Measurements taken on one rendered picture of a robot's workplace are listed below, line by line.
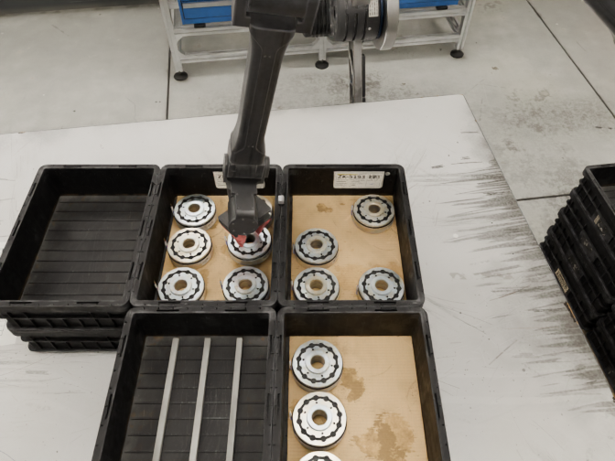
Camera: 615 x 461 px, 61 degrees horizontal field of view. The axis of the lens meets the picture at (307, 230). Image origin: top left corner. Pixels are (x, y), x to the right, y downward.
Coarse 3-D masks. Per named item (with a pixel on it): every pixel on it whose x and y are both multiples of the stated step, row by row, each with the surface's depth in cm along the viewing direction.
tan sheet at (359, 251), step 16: (304, 208) 132; (320, 208) 132; (336, 208) 132; (304, 224) 129; (320, 224) 129; (336, 224) 129; (352, 224) 129; (352, 240) 126; (368, 240) 126; (384, 240) 126; (352, 256) 123; (368, 256) 123; (384, 256) 123; (400, 256) 123; (336, 272) 120; (352, 272) 120; (400, 272) 120; (352, 288) 118
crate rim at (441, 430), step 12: (288, 312) 103; (300, 312) 103; (312, 312) 103; (324, 312) 103; (336, 312) 103; (348, 312) 103; (360, 312) 103; (372, 312) 103; (384, 312) 103; (396, 312) 103; (408, 312) 103; (420, 312) 103; (276, 324) 101; (276, 336) 100; (276, 348) 98; (432, 348) 98; (276, 360) 97; (432, 360) 97; (276, 372) 95; (432, 372) 95; (276, 384) 94; (432, 384) 94; (276, 396) 93; (432, 396) 93; (276, 408) 91; (276, 420) 90; (444, 420) 90; (276, 432) 89; (444, 432) 89; (276, 444) 88; (444, 444) 88; (276, 456) 86; (444, 456) 86
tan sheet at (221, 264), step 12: (216, 204) 133; (216, 228) 128; (216, 240) 126; (216, 252) 124; (228, 252) 124; (168, 264) 122; (216, 264) 122; (228, 264) 122; (240, 264) 122; (264, 264) 122; (204, 276) 120; (216, 276) 120; (216, 288) 118
